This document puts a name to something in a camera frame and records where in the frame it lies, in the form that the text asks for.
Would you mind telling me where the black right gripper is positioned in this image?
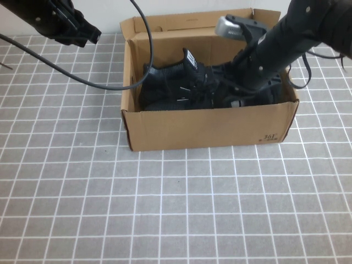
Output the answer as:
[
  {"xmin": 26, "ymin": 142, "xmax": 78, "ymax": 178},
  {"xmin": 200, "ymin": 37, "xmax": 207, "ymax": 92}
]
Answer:
[{"xmin": 208, "ymin": 0, "xmax": 331, "ymax": 105}]

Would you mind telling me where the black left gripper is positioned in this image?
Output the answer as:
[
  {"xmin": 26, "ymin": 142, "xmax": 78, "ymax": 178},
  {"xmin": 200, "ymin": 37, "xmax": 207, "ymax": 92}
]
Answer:
[{"xmin": 6, "ymin": 0, "xmax": 102, "ymax": 48}]

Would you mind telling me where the black knit sneaker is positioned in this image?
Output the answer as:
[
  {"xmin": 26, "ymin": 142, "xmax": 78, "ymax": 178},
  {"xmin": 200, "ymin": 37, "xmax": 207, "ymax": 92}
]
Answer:
[
  {"xmin": 139, "ymin": 47, "xmax": 234, "ymax": 108},
  {"xmin": 144, "ymin": 62, "xmax": 287, "ymax": 111}
]

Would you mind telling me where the brown cardboard shoe box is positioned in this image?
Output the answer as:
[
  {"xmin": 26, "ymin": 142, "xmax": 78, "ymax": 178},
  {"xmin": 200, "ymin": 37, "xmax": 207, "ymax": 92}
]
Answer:
[{"xmin": 119, "ymin": 7, "xmax": 300, "ymax": 152}]

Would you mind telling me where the grey white-grid tablecloth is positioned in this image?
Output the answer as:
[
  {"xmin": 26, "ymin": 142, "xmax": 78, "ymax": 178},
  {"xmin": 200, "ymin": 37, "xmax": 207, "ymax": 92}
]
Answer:
[{"xmin": 0, "ymin": 24, "xmax": 352, "ymax": 264}]

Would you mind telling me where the black left camera cable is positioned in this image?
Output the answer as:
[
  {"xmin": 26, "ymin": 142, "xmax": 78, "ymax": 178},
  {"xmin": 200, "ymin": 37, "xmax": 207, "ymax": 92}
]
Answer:
[{"xmin": 0, "ymin": 0, "xmax": 154, "ymax": 91}]

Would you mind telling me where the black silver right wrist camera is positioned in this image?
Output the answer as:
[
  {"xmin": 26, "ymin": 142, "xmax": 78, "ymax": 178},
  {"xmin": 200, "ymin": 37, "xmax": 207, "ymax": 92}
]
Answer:
[{"xmin": 214, "ymin": 14, "xmax": 269, "ymax": 42}]

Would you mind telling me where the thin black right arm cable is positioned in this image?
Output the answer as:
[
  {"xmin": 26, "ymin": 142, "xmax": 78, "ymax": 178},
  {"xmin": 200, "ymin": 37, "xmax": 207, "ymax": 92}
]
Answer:
[{"xmin": 307, "ymin": 48, "xmax": 352, "ymax": 69}]

